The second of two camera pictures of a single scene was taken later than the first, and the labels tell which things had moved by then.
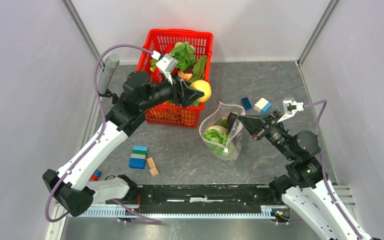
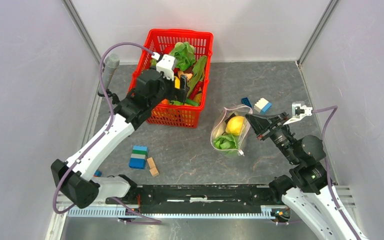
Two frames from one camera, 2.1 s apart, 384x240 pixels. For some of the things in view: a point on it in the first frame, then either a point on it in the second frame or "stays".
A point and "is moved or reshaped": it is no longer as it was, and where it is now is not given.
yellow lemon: (203, 86) -> (234, 125)
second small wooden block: (151, 162) stays
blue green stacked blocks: (137, 159) stays
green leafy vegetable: (184, 53) stays
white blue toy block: (262, 105) stays
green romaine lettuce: (217, 141) is moved or reshaped
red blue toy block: (96, 175) stays
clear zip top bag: (221, 131) is moved or reshaped
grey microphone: (112, 62) stays
